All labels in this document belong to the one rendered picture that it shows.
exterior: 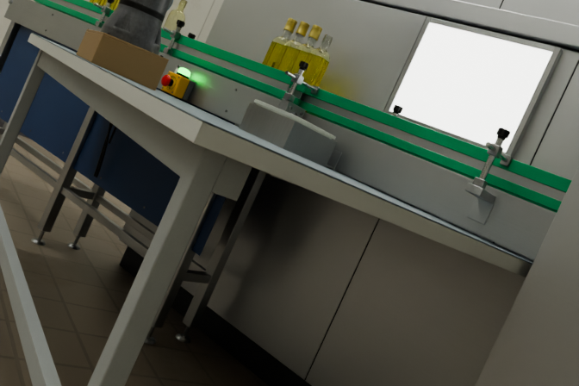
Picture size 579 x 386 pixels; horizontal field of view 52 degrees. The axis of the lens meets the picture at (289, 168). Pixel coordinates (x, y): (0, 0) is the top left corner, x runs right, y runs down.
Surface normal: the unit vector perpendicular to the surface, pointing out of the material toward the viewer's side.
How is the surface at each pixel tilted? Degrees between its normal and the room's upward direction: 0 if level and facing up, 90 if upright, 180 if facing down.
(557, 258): 90
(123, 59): 90
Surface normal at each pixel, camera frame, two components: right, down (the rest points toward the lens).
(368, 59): -0.55, -0.22
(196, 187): 0.51, 0.26
